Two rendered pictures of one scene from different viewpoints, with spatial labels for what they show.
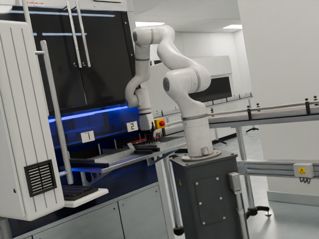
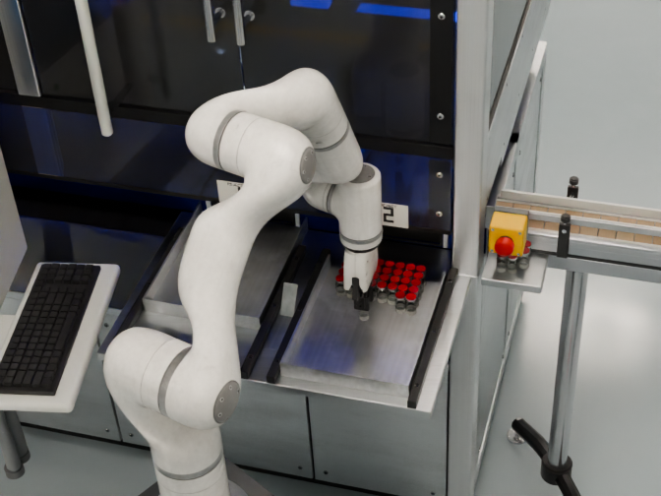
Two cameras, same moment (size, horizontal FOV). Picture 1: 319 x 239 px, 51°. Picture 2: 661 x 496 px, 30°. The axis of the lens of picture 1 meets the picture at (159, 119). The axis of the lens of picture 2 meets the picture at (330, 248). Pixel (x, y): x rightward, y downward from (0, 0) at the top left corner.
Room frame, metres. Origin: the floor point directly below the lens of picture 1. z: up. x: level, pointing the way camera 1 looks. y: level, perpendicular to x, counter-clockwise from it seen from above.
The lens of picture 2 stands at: (1.09, -1.49, 2.64)
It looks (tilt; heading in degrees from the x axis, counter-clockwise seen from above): 40 degrees down; 59
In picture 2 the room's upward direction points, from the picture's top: 4 degrees counter-clockwise
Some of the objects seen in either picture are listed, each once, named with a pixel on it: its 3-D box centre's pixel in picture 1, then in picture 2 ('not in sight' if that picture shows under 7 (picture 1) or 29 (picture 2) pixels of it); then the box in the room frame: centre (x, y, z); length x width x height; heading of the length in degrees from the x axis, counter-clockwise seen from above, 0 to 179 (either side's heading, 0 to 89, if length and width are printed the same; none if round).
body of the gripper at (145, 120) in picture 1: (146, 121); (361, 257); (2.10, 0.08, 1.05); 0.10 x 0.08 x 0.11; 41
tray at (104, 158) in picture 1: (99, 156); (228, 262); (1.95, 0.39, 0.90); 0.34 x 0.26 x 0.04; 41
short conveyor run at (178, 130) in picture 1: (173, 127); (650, 236); (2.72, -0.11, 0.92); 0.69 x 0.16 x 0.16; 131
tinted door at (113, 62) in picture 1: (107, 55); (342, 1); (2.19, 0.26, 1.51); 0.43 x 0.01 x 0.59; 131
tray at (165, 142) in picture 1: (155, 143); (366, 322); (2.09, 0.05, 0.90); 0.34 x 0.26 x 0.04; 41
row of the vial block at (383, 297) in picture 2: (146, 142); (377, 291); (2.15, 0.11, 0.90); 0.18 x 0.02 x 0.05; 131
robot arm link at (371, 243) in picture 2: (145, 111); (361, 232); (2.10, 0.08, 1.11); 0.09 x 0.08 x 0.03; 41
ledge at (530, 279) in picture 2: not in sight; (515, 265); (2.47, 0.03, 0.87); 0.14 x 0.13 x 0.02; 41
